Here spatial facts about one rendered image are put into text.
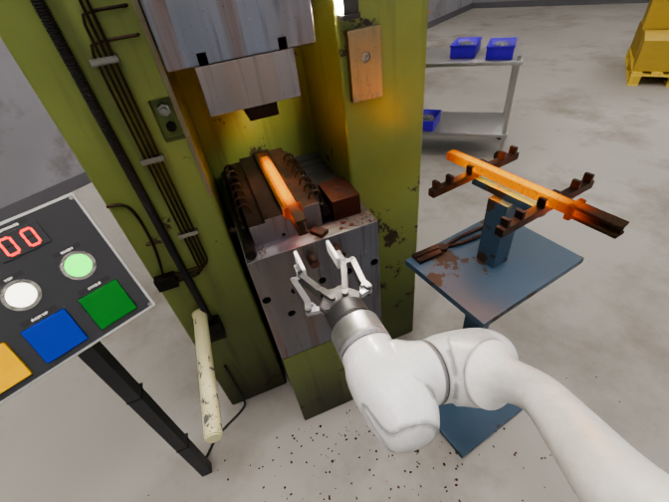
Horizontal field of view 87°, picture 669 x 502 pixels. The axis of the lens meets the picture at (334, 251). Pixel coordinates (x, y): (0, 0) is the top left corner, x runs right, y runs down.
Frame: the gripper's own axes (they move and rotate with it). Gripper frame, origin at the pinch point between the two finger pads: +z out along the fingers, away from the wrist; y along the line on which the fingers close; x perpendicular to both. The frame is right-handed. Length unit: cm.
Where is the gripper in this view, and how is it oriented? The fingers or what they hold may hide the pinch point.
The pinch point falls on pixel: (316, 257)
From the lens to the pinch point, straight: 76.8
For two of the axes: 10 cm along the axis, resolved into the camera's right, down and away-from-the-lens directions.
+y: 9.3, -3.1, 2.1
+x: -1.1, -7.6, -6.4
